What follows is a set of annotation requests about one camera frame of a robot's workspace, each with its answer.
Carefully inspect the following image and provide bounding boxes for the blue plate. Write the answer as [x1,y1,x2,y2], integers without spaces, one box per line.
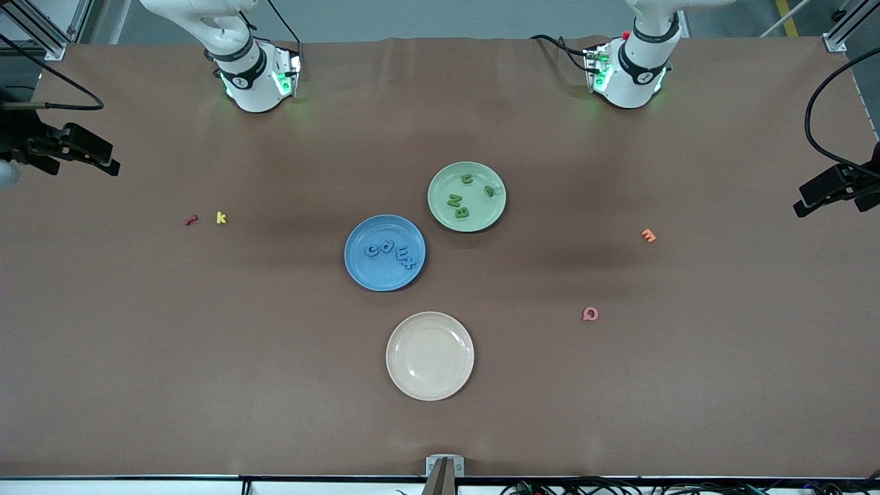
[344,214,427,292]

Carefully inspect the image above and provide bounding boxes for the brown table mat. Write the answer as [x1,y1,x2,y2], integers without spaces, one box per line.
[0,36,880,479]

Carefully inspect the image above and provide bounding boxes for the green plate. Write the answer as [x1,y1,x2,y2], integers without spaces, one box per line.
[427,162,507,233]

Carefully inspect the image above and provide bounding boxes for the beige plate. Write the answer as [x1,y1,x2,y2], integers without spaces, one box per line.
[386,311,475,402]

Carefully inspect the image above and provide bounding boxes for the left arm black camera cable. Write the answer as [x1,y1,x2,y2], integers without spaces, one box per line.
[806,47,880,181]

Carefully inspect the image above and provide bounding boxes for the aluminium frame profile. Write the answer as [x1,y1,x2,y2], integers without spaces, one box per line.
[0,14,69,61]
[823,0,880,52]

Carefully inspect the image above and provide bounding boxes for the black base cable thin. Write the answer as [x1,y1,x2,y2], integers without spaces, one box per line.
[263,0,303,47]

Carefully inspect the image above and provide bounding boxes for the black base cable thick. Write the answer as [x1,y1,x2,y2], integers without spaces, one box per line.
[529,33,593,73]

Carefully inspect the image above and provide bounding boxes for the white table frame edge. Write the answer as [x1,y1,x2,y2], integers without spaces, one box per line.
[0,477,880,495]

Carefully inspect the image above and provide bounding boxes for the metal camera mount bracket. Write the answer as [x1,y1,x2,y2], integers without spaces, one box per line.
[421,455,465,495]

